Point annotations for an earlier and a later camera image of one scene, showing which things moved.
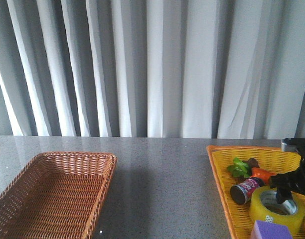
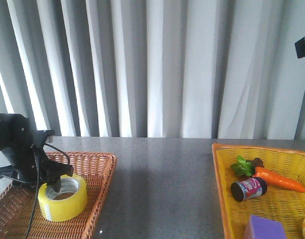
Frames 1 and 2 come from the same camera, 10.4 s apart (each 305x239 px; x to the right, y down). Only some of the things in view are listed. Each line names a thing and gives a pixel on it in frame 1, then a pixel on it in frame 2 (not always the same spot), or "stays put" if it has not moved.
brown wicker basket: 55,195 stays put
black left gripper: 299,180 -> 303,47
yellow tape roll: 258,212 -> 63,209
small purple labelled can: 240,193 stays put
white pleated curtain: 153,68 stays put
